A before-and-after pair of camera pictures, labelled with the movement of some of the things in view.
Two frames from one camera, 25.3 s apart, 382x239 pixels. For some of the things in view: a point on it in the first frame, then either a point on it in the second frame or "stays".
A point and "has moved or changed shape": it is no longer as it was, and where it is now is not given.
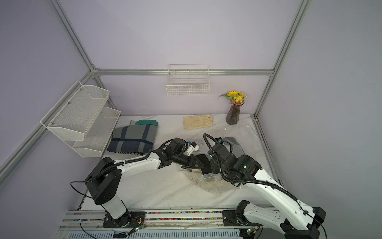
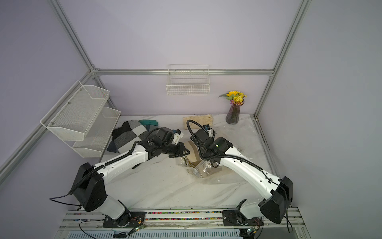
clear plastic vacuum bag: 250,145 has moved or changed shape
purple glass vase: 233,115 stays
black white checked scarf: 237,151 has moved or changed shape
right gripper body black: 216,167 -> 202,151
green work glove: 146,122 stays
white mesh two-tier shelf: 80,114 stays
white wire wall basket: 188,79 stays
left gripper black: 192,162 -> 180,147
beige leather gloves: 199,121 stays
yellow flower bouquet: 236,98 stays
